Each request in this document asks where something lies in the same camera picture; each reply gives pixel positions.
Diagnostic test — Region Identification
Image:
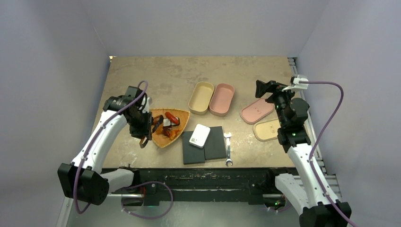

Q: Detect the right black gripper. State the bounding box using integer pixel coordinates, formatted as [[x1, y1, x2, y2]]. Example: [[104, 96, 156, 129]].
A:
[[256, 79, 300, 127]]

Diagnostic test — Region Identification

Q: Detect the dark red octopus tentacle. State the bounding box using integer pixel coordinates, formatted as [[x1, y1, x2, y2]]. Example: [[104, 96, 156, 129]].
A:
[[162, 127, 172, 137]]

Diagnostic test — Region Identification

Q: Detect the sushi roll with seaweed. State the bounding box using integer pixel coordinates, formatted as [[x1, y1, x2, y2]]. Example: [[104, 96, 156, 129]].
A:
[[163, 118, 172, 127]]

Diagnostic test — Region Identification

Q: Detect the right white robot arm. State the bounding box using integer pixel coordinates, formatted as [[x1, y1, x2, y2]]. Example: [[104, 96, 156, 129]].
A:
[[255, 78, 355, 227]]

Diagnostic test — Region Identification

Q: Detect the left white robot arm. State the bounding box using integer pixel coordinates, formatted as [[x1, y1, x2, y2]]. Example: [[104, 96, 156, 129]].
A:
[[57, 86, 154, 205]]

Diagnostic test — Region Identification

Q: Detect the pink lunch box lid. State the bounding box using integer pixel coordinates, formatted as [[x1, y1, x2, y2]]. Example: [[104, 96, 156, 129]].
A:
[[240, 98, 274, 124]]

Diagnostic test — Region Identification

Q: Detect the cream lunch box lid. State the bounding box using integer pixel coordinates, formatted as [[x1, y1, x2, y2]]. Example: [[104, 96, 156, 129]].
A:
[[253, 119, 280, 141]]

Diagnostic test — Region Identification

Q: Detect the pink lunch box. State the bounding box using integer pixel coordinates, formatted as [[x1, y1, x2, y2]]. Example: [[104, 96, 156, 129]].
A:
[[209, 83, 235, 116]]

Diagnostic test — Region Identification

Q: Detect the cream lunch box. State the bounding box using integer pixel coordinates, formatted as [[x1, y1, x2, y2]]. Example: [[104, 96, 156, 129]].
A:
[[188, 81, 214, 115]]

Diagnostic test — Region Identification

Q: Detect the woven bamboo basket tray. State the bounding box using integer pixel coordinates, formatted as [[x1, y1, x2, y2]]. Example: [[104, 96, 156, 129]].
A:
[[150, 108, 191, 148]]

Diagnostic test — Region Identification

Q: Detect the left black foam block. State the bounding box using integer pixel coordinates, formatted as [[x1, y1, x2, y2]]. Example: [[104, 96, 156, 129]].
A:
[[181, 131, 205, 165]]

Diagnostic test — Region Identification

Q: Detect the black foam block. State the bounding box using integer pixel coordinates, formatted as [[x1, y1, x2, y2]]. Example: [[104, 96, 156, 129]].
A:
[[204, 126, 227, 160], [181, 131, 205, 165]]

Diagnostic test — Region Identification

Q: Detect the white power bank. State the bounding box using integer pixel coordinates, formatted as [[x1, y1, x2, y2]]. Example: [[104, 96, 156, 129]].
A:
[[189, 124, 210, 148]]

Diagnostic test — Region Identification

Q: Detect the silver open-end wrench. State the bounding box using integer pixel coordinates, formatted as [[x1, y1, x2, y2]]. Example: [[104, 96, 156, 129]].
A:
[[224, 132, 233, 167]]

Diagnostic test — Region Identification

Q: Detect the right black foam block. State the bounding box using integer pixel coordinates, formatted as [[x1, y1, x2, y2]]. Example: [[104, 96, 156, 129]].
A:
[[204, 126, 227, 160]]

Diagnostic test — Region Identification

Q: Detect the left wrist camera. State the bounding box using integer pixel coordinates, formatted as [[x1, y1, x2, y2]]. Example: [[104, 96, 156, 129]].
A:
[[142, 97, 152, 113]]

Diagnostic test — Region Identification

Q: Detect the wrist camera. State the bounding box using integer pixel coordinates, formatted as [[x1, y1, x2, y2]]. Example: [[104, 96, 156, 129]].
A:
[[282, 74, 309, 92], [142, 97, 152, 113]]

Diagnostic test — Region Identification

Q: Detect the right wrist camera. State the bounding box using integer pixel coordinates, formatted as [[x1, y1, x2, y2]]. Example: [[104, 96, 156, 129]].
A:
[[282, 74, 309, 92]]

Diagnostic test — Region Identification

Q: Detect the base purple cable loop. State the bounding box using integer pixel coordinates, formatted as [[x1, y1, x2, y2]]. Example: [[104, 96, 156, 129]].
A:
[[120, 180, 174, 220]]

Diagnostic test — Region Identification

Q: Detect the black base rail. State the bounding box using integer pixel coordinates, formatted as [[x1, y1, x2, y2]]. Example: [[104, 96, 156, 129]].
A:
[[115, 167, 298, 206]]

